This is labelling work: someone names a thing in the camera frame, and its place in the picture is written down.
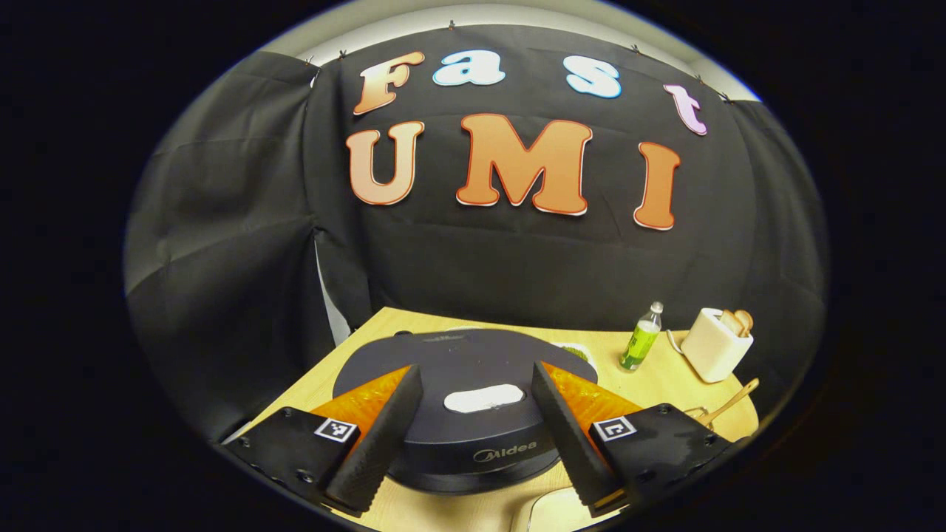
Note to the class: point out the white divided bean dish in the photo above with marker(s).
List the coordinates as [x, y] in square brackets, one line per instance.
[575, 352]

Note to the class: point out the toasted bread slice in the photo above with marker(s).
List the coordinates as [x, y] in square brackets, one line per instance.
[746, 321]
[732, 322]

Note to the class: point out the black rice cooker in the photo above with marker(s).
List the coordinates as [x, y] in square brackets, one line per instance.
[473, 362]

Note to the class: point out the white toaster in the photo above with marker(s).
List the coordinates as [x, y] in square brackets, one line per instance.
[713, 351]

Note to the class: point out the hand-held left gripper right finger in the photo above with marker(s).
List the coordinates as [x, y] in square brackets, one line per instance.
[565, 443]

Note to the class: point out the black backdrop cloth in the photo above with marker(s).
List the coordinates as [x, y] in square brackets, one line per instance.
[236, 222]

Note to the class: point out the green label drink bottle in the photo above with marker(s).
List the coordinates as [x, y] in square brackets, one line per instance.
[639, 343]

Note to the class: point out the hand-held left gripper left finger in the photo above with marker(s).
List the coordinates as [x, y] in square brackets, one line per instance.
[377, 443]

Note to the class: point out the clear plastic rice tray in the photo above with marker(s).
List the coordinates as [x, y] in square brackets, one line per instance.
[554, 513]

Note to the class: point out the wooden spoon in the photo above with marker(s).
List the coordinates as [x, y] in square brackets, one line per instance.
[732, 401]

